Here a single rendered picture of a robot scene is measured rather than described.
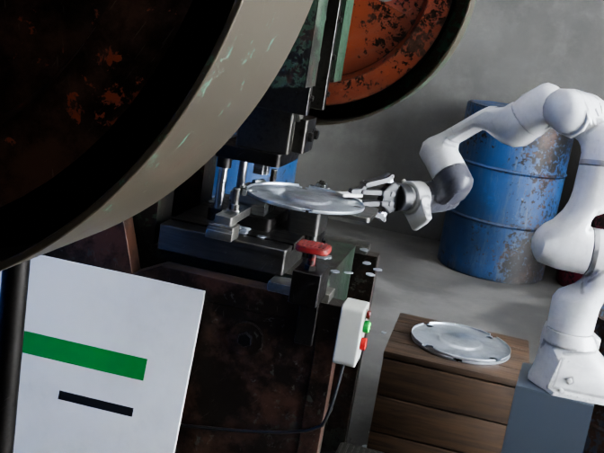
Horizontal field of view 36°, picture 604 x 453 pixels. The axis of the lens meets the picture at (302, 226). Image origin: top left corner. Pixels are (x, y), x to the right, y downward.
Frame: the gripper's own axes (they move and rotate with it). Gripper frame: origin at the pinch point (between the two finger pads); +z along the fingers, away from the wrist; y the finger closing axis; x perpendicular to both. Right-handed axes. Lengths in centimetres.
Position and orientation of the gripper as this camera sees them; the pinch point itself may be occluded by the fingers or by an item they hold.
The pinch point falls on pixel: (348, 197)
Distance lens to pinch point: 232.4
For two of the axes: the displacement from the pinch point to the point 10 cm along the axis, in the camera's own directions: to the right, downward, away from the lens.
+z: -7.7, 0.2, -6.3
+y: 1.6, -9.6, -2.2
